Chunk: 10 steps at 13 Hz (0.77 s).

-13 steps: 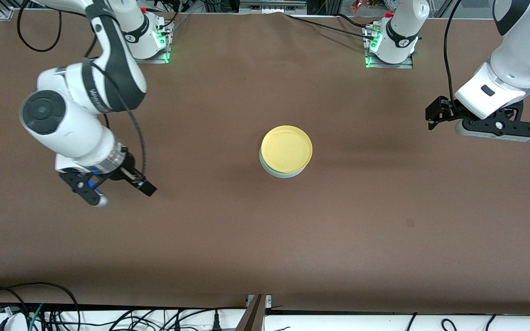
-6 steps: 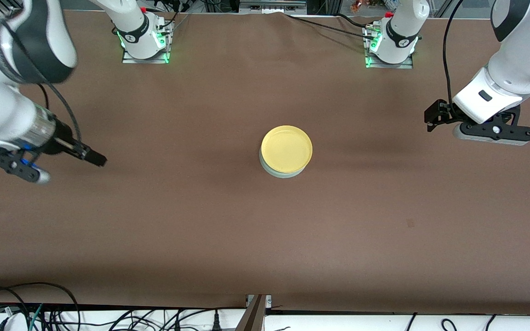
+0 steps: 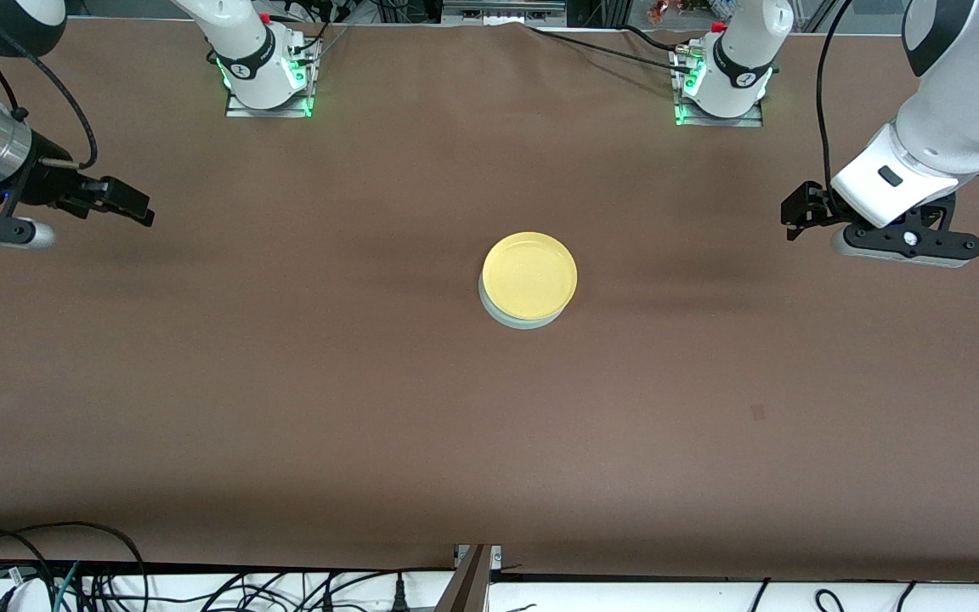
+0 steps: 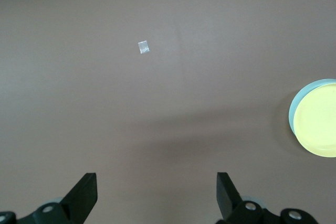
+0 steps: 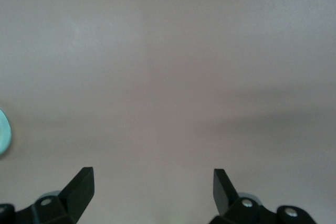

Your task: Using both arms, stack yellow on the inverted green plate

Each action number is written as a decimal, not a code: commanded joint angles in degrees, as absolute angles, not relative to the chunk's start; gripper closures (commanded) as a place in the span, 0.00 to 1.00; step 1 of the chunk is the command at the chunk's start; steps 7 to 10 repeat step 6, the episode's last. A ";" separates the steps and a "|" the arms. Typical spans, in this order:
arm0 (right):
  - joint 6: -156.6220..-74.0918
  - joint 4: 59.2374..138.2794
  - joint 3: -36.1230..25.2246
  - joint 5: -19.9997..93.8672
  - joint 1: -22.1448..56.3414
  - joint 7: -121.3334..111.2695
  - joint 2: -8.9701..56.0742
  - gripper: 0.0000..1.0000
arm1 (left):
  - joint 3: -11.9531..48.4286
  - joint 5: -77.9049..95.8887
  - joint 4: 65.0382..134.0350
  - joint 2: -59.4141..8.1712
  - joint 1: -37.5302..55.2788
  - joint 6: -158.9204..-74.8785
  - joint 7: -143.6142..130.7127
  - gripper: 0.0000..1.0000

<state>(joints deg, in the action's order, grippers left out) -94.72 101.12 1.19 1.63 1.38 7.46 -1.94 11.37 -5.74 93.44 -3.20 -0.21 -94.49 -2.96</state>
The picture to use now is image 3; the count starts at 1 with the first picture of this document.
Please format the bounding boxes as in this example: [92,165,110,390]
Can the yellow round plate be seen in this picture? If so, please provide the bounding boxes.
[482,232,579,321]

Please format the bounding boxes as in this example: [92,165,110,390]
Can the light green round plate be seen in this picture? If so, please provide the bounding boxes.
[478,272,571,331]

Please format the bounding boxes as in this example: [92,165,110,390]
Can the grey background device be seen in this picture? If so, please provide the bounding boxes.
[441,0,569,25]

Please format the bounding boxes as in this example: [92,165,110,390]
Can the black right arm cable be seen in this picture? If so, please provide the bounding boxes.
[0,0,99,171]

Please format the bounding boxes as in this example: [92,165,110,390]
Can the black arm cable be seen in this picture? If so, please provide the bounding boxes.
[814,0,854,213]
[0,0,99,171]

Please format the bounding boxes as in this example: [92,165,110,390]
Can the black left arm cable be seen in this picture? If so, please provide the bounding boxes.
[814,0,854,213]

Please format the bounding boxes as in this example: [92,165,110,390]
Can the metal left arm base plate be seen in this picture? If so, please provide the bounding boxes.
[673,47,766,128]

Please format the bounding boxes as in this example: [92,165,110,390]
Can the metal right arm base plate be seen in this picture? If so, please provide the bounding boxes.
[224,38,322,119]

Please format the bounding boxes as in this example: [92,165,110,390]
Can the black cable on table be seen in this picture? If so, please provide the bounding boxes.
[526,25,699,74]

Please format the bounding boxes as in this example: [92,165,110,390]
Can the black looping cable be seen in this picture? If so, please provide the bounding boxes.
[0,521,150,612]

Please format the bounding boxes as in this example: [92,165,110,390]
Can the green cable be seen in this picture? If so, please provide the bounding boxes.
[52,561,82,612]

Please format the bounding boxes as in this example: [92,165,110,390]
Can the aluminium frame profile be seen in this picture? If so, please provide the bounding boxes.
[454,544,503,612]

